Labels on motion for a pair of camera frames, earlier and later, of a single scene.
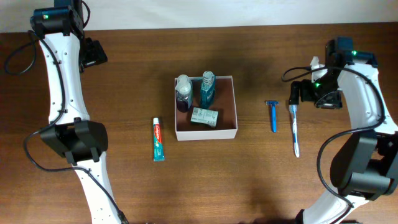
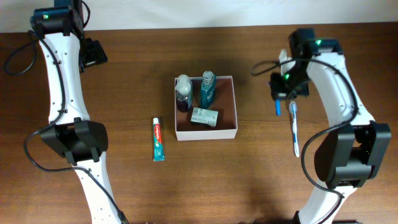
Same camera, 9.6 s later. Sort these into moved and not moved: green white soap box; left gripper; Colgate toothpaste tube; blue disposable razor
Moved: blue disposable razor
Not moved: Colgate toothpaste tube; green white soap box; left gripper
